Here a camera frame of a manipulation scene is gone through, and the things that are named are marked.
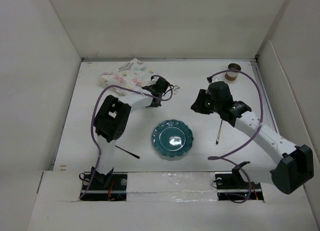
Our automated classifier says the black metal fork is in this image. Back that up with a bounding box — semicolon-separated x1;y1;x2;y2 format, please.
115;145;140;159

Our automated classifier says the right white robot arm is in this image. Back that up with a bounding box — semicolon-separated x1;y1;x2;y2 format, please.
190;81;314;195

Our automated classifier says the brown paper cup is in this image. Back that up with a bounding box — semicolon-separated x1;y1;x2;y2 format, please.
224;63;242;81

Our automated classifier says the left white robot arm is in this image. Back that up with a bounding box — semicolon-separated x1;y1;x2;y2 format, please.
90;76;170;190

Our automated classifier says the teal scalloped plate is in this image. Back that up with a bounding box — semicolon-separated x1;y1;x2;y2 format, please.
151;119;194;158

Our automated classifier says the metal spoon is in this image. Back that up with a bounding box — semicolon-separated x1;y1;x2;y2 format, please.
215;119;223;145

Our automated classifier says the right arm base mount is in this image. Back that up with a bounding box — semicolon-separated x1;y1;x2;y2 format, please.
211;166;264;203

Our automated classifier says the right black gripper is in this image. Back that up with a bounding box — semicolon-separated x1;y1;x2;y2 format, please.
191;88;221;115

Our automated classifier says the animal print cloth napkin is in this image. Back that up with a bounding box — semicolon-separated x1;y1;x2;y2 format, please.
99;58;164;93

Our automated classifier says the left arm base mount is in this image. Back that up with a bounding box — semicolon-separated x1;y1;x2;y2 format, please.
79;172;128;202

